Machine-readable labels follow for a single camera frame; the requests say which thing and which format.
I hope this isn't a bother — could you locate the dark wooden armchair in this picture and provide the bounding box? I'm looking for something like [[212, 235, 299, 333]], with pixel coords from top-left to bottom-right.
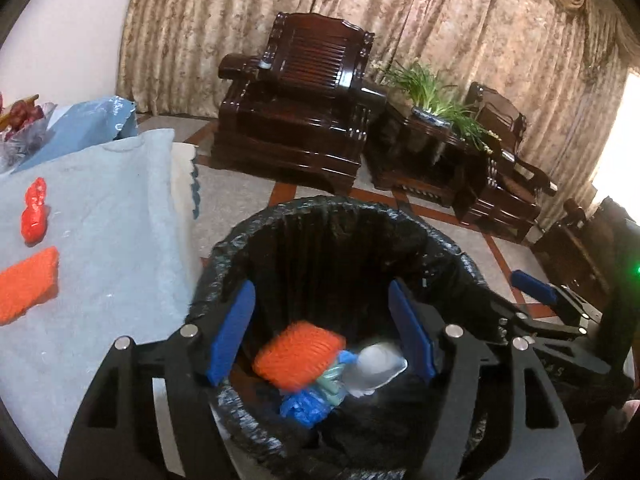
[[452, 81, 558, 243], [210, 12, 388, 196]]

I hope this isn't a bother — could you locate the dark red fruit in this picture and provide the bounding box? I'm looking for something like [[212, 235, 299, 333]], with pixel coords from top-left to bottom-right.
[[0, 92, 43, 132]]

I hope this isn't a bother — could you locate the light blue tablecloth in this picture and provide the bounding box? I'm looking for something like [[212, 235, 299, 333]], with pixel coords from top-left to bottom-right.
[[0, 129, 201, 480]]

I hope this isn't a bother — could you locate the crumpled red foam net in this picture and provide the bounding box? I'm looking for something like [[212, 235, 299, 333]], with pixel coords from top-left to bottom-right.
[[21, 176, 48, 246]]

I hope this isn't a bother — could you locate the blue plastic bag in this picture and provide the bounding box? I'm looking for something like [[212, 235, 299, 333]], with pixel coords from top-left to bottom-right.
[[279, 352, 357, 428], [15, 96, 140, 173]]

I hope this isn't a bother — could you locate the dark wooden furniture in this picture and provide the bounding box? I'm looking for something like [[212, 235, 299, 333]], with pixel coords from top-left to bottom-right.
[[530, 197, 608, 306]]

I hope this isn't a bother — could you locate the potted green plant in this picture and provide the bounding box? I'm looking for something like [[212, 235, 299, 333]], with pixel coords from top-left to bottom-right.
[[380, 60, 495, 152]]

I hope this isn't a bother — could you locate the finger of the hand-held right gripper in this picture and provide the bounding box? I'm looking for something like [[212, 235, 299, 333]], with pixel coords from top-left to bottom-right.
[[470, 285, 591, 348], [510, 269, 608, 331]]

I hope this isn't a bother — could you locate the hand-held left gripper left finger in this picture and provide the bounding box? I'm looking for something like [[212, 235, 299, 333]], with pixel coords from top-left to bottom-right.
[[57, 280, 257, 480]]

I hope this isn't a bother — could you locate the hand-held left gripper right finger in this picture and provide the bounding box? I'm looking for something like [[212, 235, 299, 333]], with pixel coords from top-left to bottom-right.
[[388, 279, 586, 480]]

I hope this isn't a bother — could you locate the black lined trash bin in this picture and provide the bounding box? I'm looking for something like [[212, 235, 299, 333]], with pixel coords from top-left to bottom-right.
[[185, 195, 506, 480]]

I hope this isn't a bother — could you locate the beige patterned curtain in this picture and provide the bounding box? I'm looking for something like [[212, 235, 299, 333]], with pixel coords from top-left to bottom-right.
[[117, 0, 640, 221]]

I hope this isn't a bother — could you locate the dark wooden side table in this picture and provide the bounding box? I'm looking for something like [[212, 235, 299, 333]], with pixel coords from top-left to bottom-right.
[[367, 105, 496, 208]]

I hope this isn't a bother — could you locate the fruit in clear bag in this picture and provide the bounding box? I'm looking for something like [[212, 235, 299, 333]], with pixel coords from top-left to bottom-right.
[[0, 102, 58, 173]]

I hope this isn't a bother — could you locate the orange foam net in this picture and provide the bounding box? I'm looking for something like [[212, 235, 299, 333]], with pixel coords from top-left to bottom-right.
[[251, 321, 347, 392], [0, 246, 61, 326]]

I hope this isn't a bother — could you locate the white scalloped cloth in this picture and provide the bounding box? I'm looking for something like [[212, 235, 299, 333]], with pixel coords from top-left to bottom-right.
[[170, 142, 202, 221]]

